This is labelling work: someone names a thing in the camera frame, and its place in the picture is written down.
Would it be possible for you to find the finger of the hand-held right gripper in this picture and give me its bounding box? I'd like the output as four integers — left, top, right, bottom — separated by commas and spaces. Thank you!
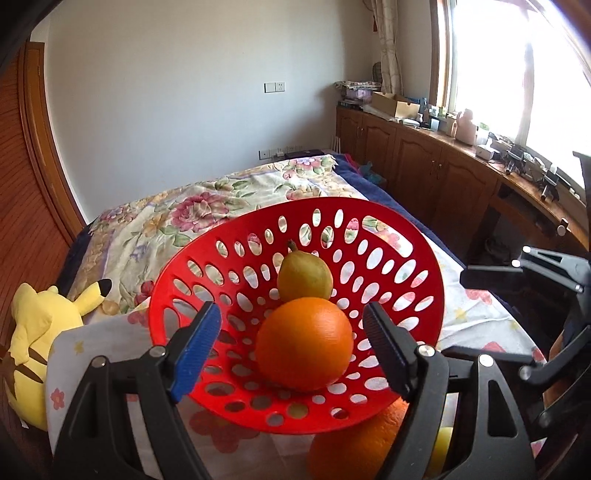
441, 318, 591, 430
461, 246, 591, 296

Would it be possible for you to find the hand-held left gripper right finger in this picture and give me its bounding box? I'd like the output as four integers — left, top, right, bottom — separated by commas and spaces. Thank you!
362, 302, 539, 480

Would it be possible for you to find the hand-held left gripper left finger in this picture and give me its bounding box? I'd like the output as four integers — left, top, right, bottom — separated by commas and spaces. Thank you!
54, 301, 222, 480

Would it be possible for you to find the medium orange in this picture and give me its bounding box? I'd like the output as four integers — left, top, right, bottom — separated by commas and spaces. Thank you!
255, 297, 355, 393

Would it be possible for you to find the red perforated plastic basket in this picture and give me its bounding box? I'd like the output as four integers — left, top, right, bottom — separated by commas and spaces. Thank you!
148, 197, 446, 436

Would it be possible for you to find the small yellow-green fruit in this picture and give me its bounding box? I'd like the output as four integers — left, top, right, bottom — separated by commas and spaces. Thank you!
427, 427, 455, 478

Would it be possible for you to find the large orange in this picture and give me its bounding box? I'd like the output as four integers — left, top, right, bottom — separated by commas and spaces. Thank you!
307, 399, 409, 480

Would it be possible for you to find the black clamp tool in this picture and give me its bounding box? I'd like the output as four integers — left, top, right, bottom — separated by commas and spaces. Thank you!
536, 168, 570, 201
501, 147, 532, 175

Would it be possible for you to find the white fruit-print cloth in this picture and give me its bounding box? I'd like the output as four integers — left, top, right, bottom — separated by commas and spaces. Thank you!
46, 249, 548, 480

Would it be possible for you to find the yellow-green pear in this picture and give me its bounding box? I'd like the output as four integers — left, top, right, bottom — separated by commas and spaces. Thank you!
277, 240, 334, 303

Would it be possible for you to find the pink bottle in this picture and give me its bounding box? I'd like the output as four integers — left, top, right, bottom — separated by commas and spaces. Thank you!
456, 108, 481, 144

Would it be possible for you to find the wooden cabinet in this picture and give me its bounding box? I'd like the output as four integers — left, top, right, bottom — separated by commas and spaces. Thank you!
336, 106, 591, 278

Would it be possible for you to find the window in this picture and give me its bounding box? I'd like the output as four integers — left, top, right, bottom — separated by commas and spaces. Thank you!
436, 0, 591, 185

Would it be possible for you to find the floral bedsheet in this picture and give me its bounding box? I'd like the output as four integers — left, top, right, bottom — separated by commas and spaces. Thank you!
69, 154, 462, 324

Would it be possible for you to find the teal cloth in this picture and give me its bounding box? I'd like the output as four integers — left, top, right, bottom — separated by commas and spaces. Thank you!
358, 161, 386, 185

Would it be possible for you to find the yellow plush toy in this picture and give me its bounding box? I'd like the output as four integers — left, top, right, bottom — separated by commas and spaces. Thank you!
0, 279, 114, 432

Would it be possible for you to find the cardboard box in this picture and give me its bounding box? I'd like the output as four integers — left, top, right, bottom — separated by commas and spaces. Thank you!
372, 91, 421, 118

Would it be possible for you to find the patterned curtain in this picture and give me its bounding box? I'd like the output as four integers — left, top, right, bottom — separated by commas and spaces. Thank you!
365, 0, 404, 95

